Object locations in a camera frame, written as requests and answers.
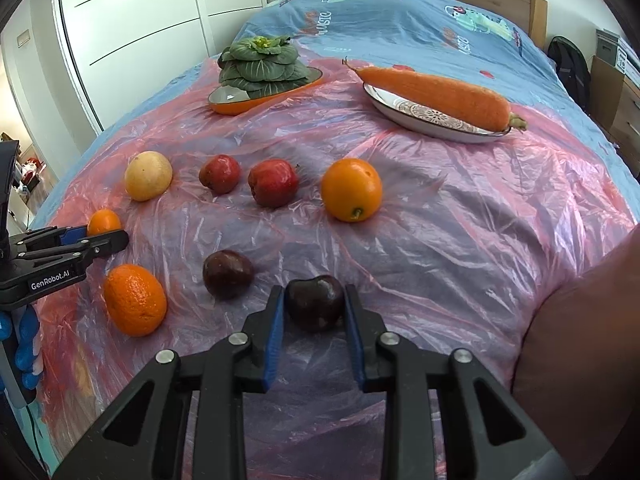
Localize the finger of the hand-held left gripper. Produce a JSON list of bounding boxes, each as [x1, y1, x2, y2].
[[15, 230, 129, 272], [10, 226, 90, 251]]

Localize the smooth orange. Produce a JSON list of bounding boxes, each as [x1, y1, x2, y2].
[[320, 158, 384, 223]]

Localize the blue printed blanket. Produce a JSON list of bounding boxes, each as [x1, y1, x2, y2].
[[25, 0, 640, 480]]

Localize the person's right forearm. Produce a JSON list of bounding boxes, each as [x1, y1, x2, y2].
[[511, 222, 640, 480]]

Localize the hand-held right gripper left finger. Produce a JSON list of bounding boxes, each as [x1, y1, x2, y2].
[[52, 285, 286, 480]]

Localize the white patterned plate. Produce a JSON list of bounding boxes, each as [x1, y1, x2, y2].
[[363, 82, 512, 144]]

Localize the small orange tangerine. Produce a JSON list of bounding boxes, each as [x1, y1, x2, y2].
[[87, 209, 122, 237]]

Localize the black backpack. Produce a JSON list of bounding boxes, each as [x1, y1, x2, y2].
[[547, 36, 592, 111]]

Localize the pale yellow grapefruit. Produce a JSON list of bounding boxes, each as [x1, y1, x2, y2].
[[124, 151, 174, 202]]

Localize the green bok choy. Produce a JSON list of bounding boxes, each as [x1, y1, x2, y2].
[[218, 35, 309, 100]]

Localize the dark purple plum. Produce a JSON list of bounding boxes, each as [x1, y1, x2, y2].
[[202, 250, 255, 301], [285, 275, 346, 333]]

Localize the large carrot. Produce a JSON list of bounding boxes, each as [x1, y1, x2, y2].
[[342, 57, 528, 133]]

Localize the thin black cable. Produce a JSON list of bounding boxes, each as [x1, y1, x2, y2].
[[27, 402, 53, 466]]

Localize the red apple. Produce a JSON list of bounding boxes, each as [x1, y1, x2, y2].
[[248, 159, 300, 208], [198, 154, 242, 196]]

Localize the orange oval plate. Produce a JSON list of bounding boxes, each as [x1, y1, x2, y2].
[[208, 66, 324, 117]]

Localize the large orange mandarin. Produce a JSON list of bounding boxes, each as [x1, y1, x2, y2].
[[103, 264, 168, 338]]

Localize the wooden drawer cabinet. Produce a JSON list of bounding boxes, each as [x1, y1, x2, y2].
[[587, 55, 640, 161]]

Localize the person's left hand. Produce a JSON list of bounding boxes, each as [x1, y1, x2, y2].
[[0, 305, 41, 390]]

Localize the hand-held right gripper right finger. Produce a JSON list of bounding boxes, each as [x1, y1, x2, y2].
[[344, 284, 576, 480]]

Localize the pink plastic sheet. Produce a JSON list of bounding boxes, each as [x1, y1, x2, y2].
[[30, 55, 636, 480]]

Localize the white wardrobe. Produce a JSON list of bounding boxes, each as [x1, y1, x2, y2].
[[55, 0, 296, 133]]

